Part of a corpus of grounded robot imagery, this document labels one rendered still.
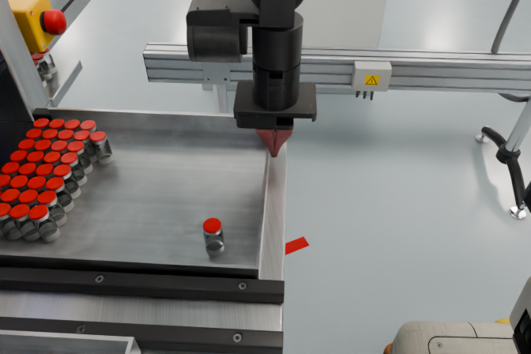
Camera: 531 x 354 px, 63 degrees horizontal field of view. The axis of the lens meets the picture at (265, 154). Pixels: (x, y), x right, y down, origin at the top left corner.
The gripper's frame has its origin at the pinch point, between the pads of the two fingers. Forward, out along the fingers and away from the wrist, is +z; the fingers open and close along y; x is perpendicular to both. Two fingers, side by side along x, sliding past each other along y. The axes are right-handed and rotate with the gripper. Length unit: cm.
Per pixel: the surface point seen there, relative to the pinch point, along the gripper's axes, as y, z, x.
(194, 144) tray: 12.0, 2.2, -3.1
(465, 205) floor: -74, 90, -69
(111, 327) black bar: 15.2, 0.4, 26.2
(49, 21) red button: 35.6, -10.0, -16.7
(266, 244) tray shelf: 0.4, 2.4, 14.3
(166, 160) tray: 15.5, 2.2, 0.7
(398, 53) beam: -40, 35, -89
